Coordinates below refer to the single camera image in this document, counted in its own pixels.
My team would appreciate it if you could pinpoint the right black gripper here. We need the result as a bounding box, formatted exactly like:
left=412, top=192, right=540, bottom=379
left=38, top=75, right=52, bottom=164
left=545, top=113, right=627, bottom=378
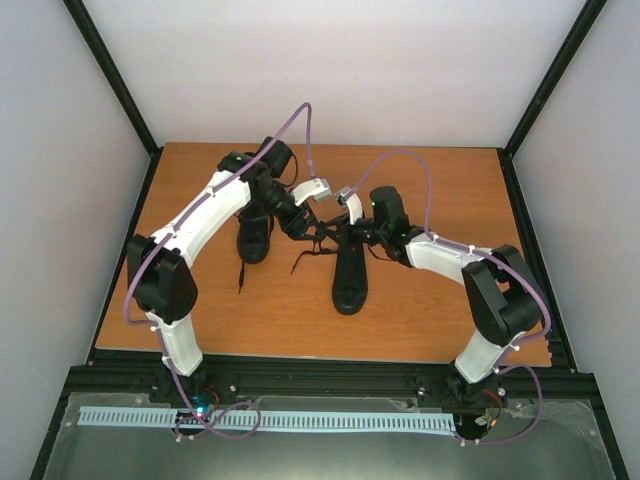
left=321, top=213, right=388, bottom=251

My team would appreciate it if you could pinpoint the black sneaker with laces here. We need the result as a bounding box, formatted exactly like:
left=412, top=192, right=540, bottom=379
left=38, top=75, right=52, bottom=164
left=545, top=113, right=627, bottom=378
left=291, top=218, right=382, bottom=316

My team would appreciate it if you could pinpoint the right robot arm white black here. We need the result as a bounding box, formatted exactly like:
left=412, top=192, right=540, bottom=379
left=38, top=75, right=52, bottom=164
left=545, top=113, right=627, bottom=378
left=329, top=186, right=546, bottom=406

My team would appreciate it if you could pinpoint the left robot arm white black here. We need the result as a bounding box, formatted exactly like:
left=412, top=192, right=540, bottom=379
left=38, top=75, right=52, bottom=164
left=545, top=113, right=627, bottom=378
left=122, top=138, right=331, bottom=403

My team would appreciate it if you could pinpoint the black sneaker left one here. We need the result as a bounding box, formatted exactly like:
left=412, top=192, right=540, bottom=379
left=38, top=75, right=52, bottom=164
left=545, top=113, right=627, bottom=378
left=236, top=203, right=274, bottom=292

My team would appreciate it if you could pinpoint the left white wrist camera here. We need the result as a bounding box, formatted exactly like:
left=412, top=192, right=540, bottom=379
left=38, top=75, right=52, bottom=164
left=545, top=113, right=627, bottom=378
left=291, top=177, right=332, bottom=206

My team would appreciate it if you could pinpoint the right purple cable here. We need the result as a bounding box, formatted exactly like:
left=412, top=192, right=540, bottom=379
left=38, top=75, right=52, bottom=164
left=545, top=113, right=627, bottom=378
left=339, top=148, right=553, bottom=447

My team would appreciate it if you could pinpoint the purple cable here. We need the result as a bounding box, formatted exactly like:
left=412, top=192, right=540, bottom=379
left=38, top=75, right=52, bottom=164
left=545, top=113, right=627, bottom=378
left=339, top=148, right=553, bottom=447
left=122, top=102, right=317, bottom=441

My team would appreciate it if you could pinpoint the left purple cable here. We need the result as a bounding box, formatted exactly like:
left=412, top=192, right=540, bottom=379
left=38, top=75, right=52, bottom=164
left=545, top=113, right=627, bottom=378
left=122, top=102, right=317, bottom=441

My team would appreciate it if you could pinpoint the white slotted cable duct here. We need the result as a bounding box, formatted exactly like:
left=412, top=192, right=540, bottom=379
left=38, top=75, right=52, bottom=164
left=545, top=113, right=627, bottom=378
left=77, top=406, right=455, bottom=435

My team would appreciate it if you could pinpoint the grey metal base plate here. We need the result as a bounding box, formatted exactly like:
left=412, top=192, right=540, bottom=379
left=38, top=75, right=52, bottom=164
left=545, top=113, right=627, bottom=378
left=42, top=394, right=615, bottom=479

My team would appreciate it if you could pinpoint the left black corner post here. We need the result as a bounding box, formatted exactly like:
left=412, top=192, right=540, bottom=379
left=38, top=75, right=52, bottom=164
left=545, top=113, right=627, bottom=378
left=62, top=0, right=160, bottom=157

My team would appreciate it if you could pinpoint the black corner post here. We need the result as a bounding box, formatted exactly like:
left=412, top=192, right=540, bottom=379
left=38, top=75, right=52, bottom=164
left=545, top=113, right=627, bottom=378
left=62, top=0, right=160, bottom=157
left=504, top=0, right=607, bottom=160

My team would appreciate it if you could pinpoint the right black corner post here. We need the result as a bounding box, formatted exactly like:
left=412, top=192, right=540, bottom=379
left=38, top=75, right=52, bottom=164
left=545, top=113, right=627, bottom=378
left=504, top=0, right=607, bottom=160

